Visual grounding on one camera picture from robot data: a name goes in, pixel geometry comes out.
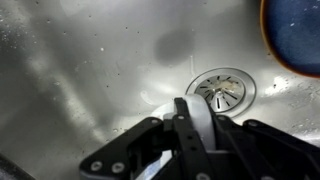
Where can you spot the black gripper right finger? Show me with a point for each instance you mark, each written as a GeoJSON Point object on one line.
{"type": "Point", "coordinates": [266, 150]}

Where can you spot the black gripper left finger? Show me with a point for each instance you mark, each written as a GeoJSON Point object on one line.
{"type": "Point", "coordinates": [186, 140]}

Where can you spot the small white cup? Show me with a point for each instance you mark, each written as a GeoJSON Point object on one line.
{"type": "Point", "coordinates": [201, 111]}

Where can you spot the round sink drain strainer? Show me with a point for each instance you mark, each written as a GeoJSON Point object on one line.
{"type": "Point", "coordinates": [221, 88]}

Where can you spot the stainless steel sink basin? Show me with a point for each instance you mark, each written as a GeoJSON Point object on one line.
{"type": "Point", "coordinates": [100, 66]}

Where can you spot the dark blue plate brown rim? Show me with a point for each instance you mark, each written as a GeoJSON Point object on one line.
{"type": "Point", "coordinates": [296, 33]}

